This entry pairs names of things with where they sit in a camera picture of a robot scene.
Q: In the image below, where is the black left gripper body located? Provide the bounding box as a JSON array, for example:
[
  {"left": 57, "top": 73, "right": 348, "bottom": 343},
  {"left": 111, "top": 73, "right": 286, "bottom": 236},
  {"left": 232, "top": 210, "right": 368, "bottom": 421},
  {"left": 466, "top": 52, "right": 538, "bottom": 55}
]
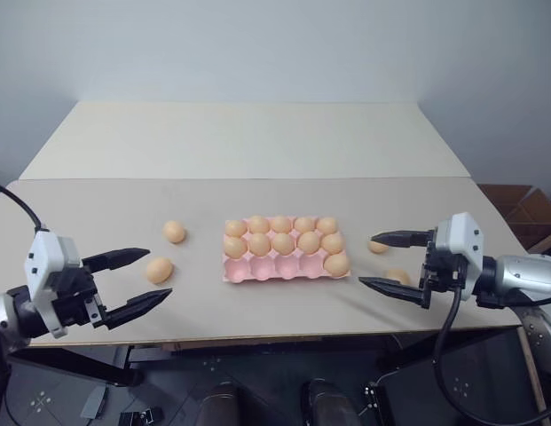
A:
[{"left": 51, "top": 263, "right": 113, "bottom": 330}]

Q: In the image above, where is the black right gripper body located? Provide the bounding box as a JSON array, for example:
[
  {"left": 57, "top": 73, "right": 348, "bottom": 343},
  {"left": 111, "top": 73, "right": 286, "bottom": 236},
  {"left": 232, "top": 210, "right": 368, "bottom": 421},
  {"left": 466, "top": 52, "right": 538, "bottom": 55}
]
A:
[{"left": 418, "top": 227, "right": 470, "bottom": 311}]

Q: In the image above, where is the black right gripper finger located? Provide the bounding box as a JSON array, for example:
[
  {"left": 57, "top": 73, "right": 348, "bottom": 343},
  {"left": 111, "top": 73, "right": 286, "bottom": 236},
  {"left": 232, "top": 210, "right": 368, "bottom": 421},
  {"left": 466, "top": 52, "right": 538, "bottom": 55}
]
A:
[
  {"left": 358, "top": 276, "right": 430, "bottom": 307},
  {"left": 371, "top": 228, "right": 436, "bottom": 249}
]

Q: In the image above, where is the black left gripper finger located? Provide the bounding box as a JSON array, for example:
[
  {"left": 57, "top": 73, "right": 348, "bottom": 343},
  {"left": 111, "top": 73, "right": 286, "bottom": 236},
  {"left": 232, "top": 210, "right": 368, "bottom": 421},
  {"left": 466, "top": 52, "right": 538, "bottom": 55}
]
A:
[
  {"left": 106, "top": 288, "right": 175, "bottom": 331},
  {"left": 81, "top": 247, "right": 152, "bottom": 273}
]

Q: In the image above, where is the pink egg tray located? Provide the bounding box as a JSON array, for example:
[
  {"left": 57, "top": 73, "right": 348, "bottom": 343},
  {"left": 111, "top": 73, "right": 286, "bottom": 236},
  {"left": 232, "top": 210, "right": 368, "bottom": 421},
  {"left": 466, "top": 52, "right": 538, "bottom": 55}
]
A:
[{"left": 220, "top": 216, "right": 352, "bottom": 285}]

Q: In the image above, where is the black floor plate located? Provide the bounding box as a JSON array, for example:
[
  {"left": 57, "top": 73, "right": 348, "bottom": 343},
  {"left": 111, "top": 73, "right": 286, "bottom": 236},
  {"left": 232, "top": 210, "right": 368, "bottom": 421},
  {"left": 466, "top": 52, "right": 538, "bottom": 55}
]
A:
[
  {"left": 366, "top": 367, "right": 547, "bottom": 426},
  {"left": 4, "top": 348, "right": 146, "bottom": 426}
]

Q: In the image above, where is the brown cardboard box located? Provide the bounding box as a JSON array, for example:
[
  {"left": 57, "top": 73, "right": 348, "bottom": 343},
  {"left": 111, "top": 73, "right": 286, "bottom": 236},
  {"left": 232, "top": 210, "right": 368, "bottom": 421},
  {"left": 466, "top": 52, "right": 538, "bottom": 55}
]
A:
[{"left": 477, "top": 183, "right": 551, "bottom": 255}]

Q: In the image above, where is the black clip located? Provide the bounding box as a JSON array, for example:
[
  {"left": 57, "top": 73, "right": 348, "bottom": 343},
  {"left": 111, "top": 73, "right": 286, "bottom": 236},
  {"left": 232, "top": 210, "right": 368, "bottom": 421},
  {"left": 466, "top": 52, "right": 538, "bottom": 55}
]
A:
[{"left": 118, "top": 407, "right": 164, "bottom": 426}]

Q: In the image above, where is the dark rounded shape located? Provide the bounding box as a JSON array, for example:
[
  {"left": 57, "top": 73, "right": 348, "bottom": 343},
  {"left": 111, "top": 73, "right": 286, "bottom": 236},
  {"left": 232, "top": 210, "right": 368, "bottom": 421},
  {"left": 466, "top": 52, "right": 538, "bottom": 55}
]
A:
[
  {"left": 198, "top": 381, "right": 241, "bottom": 426},
  {"left": 300, "top": 378, "right": 361, "bottom": 426}
]

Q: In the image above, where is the wooden strip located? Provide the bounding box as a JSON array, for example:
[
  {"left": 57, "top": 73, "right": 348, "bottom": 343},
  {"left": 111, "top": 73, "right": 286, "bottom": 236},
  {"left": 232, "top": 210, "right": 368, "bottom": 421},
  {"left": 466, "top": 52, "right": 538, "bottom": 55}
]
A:
[{"left": 516, "top": 327, "right": 549, "bottom": 426}]

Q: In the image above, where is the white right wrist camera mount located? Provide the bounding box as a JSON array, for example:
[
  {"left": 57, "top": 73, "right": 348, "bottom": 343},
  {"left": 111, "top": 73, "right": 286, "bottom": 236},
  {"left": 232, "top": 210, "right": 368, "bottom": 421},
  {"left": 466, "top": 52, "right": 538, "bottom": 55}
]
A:
[{"left": 434, "top": 211, "right": 485, "bottom": 286}]

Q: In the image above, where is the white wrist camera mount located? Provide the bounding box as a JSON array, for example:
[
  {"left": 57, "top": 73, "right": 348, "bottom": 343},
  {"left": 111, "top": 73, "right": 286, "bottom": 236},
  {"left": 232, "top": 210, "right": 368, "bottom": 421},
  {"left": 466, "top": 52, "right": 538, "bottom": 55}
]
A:
[
  {"left": 434, "top": 211, "right": 485, "bottom": 286},
  {"left": 23, "top": 229, "right": 84, "bottom": 340}
]

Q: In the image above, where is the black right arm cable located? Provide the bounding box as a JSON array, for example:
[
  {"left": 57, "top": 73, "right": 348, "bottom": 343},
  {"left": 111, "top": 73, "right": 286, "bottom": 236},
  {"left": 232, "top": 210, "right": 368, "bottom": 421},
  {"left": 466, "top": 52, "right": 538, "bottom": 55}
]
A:
[{"left": 431, "top": 286, "right": 551, "bottom": 426}]

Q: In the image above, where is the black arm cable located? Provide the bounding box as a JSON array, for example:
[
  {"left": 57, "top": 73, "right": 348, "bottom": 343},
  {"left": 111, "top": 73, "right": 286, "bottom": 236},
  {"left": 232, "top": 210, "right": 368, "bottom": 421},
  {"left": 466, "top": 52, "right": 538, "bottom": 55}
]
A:
[
  {"left": 431, "top": 286, "right": 551, "bottom": 426},
  {"left": 0, "top": 180, "right": 51, "bottom": 426}
]

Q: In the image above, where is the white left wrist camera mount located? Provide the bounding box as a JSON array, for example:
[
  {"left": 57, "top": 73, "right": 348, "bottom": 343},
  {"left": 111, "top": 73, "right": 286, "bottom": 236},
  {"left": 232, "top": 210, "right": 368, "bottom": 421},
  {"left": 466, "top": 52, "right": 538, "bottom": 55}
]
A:
[{"left": 23, "top": 229, "right": 84, "bottom": 340}]

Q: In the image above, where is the grey metal bracket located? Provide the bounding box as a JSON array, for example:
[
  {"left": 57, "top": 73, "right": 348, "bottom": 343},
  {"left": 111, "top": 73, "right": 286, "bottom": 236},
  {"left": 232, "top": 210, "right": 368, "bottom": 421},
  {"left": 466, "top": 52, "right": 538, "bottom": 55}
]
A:
[{"left": 81, "top": 384, "right": 108, "bottom": 420}]

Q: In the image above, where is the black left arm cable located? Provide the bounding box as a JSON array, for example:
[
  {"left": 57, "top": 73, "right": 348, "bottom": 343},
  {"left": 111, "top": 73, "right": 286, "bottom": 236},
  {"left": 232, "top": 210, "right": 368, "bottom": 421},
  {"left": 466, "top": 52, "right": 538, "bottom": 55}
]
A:
[{"left": 0, "top": 180, "right": 51, "bottom": 426}]

